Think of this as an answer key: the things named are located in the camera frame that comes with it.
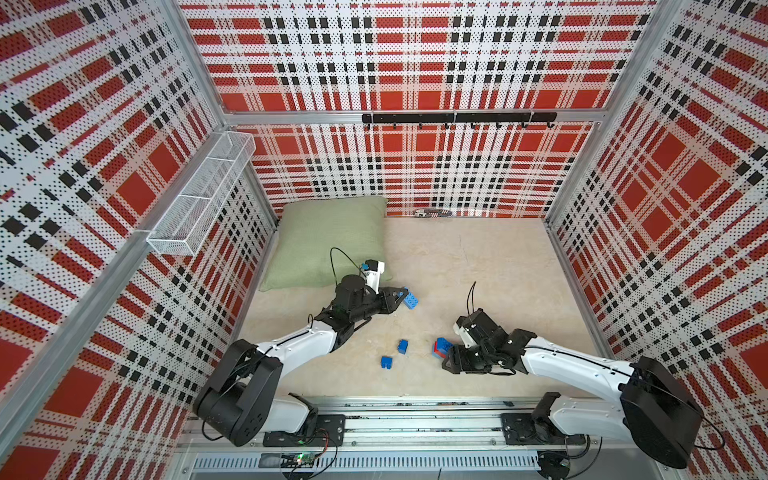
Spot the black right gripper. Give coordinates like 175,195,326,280
441,343,496,375

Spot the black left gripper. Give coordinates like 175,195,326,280
350,287,408,323

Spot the light blue lego brick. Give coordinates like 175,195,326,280
403,292,419,310

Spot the blue long lego brick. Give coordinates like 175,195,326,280
434,337,453,357

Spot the red lego brick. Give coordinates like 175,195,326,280
432,342,446,359

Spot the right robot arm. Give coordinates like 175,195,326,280
442,309,704,469

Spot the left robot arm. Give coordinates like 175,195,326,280
192,275,418,447

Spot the flag print rolled pouch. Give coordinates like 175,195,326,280
414,208,453,218

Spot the green cushion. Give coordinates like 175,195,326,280
259,196,387,292

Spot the green circuit board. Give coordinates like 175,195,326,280
279,453,316,470

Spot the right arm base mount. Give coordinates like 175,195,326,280
501,392,587,445

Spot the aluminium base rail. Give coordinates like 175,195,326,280
167,399,677,479

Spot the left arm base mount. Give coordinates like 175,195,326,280
260,393,346,448

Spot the black hook rail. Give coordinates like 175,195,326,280
361,112,558,126

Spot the white wire basket shelf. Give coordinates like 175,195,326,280
147,131,255,256

